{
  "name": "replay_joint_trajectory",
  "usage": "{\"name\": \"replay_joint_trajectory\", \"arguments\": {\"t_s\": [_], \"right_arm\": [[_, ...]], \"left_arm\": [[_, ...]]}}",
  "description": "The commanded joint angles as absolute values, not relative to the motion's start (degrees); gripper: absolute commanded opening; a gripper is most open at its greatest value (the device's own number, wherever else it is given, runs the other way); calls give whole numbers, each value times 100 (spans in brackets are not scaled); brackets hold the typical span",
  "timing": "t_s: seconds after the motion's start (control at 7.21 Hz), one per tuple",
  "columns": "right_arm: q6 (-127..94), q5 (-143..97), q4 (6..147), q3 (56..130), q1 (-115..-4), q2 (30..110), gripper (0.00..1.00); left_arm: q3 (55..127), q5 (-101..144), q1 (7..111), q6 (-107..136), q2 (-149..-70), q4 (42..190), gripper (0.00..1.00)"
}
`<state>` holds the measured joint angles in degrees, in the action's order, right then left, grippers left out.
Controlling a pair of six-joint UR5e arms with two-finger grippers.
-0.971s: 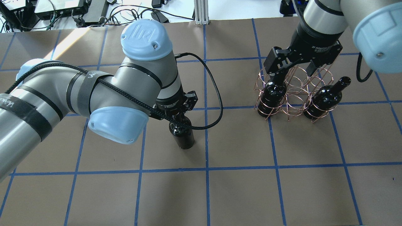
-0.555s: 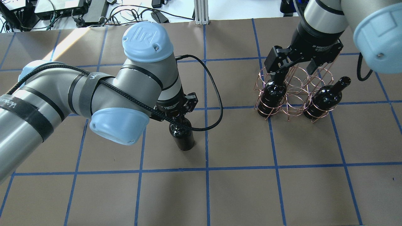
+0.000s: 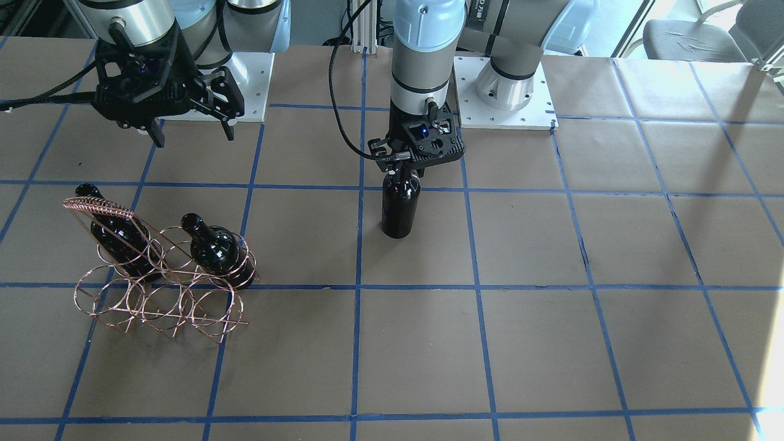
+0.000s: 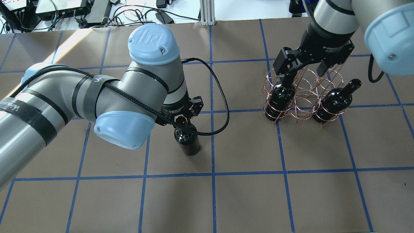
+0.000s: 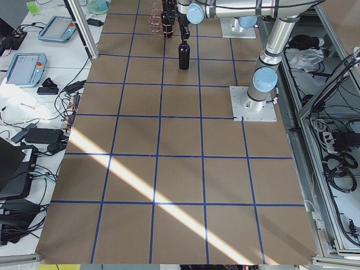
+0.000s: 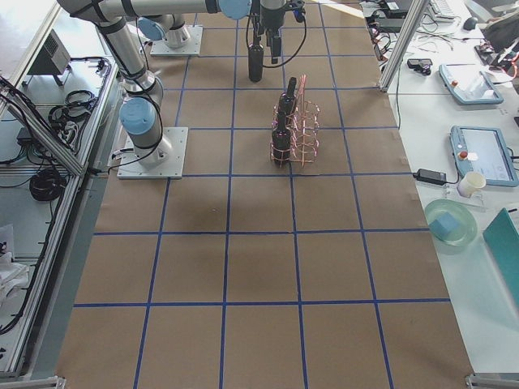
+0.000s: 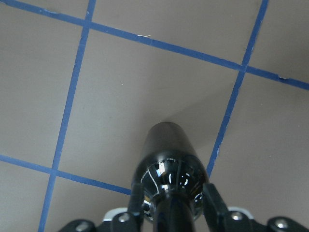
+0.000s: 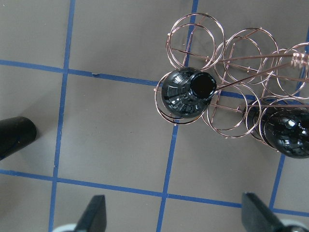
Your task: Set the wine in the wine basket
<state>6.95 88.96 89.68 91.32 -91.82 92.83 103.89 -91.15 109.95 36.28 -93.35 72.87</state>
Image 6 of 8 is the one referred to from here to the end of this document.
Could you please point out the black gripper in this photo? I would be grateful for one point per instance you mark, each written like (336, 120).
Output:
(270, 17)

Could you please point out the black wine bottle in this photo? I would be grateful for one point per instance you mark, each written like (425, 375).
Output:
(255, 61)
(281, 137)

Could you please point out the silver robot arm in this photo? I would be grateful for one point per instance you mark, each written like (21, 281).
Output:
(110, 18)
(168, 29)

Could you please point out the black wine bottle in basket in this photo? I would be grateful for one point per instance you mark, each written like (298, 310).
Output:
(281, 137)

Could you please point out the blue teach pendant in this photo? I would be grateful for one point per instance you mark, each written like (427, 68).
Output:
(469, 85)
(483, 150)

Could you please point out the grey electronics box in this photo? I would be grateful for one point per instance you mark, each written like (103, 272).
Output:
(52, 59)

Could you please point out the black power adapter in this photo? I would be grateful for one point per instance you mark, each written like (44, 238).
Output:
(430, 176)

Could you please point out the white paper cup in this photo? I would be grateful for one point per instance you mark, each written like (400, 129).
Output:
(470, 183)

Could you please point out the blue foam block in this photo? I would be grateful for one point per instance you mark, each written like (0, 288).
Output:
(444, 225)

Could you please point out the green glass bowl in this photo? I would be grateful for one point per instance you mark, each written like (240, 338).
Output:
(468, 230)

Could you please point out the teal book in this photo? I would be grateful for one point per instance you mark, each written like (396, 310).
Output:
(501, 237)

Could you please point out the copper wire wine basket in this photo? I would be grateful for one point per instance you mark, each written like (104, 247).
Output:
(304, 127)

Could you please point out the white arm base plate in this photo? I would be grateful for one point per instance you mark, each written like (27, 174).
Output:
(166, 161)
(182, 42)

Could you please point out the aluminium frame post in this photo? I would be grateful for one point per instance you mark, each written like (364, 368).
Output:
(409, 27)

